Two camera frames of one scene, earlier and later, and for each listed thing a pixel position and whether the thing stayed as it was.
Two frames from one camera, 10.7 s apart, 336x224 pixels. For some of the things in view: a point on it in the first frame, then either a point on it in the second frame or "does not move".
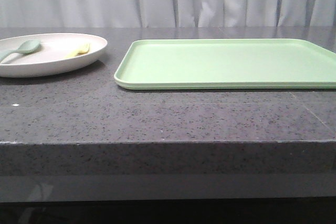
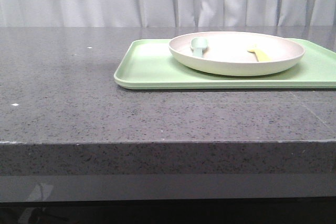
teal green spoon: (28, 46) -> (197, 44)
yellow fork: (84, 50) -> (260, 55)
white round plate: (48, 60) -> (227, 54)
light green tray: (225, 64) does not move
